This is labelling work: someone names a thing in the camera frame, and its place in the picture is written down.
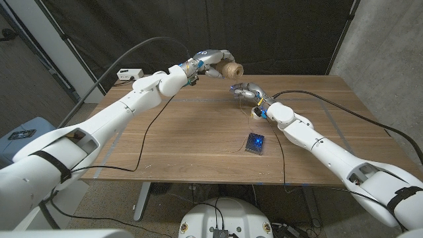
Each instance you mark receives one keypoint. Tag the black wall fixture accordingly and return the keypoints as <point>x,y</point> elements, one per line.
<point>7,34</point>

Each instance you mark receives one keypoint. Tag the black backdrop curtain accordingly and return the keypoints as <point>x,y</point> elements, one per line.
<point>281,33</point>

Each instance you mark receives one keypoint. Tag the black backdrop frame pole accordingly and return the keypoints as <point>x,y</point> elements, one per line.
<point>71,46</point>
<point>343,33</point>

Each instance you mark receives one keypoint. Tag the white power outlet box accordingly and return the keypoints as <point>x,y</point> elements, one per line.
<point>127,72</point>

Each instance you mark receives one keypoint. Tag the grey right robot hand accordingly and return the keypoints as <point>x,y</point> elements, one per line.
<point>254,91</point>

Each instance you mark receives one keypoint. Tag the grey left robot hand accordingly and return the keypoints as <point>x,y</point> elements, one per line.
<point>209,56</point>

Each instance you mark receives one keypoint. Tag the light grey table leg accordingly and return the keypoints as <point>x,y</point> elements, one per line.
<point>142,201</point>

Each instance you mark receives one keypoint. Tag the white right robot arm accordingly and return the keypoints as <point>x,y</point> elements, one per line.
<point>330,152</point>

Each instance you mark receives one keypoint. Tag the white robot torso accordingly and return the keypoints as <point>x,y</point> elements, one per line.
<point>228,215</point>

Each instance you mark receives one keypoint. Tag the black round fan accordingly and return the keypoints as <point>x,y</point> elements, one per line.
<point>161,188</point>

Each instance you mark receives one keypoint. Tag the white adhesive tape roll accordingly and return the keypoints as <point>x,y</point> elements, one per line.
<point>253,115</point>

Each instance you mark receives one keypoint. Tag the blue plastic container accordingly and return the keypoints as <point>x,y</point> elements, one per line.
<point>36,124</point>

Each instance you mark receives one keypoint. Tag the black flat package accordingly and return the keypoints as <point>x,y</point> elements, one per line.
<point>254,143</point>

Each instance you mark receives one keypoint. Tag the brown jute twine spool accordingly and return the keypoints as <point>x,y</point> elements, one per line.
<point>234,70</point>

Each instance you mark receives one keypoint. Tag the jute twine strand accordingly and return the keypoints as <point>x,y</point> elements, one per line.
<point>248,124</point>

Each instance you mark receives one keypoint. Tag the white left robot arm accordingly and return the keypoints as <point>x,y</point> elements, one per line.
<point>105,119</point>

